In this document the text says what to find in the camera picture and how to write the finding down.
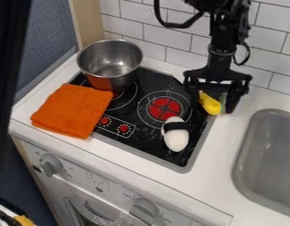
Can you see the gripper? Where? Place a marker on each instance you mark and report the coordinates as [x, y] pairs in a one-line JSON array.
[[217, 73]]

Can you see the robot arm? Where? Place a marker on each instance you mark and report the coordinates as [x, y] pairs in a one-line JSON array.
[[225, 26]]

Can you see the orange cloth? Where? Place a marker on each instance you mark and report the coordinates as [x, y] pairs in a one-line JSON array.
[[72, 110]]

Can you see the white toy sushi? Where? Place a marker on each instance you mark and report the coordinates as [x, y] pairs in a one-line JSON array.
[[176, 135]]

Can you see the toy stove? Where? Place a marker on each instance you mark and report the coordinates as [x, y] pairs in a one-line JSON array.
[[147, 129]]

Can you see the toy sink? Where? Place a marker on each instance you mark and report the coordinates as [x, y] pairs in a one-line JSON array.
[[268, 161]]

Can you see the silver pot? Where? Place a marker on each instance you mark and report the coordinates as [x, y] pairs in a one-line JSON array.
[[109, 63]]

